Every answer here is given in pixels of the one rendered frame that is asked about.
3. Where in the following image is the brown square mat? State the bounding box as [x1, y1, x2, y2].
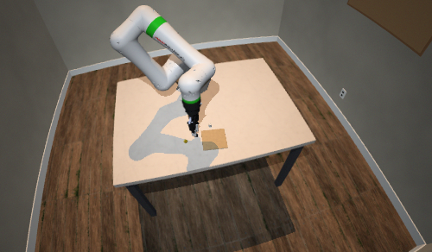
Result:
[201, 129, 228, 151]

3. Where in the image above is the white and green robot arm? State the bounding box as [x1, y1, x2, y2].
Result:
[110, 5, 216, 111]

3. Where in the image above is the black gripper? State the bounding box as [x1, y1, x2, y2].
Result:
[186, 108, 200, 136]

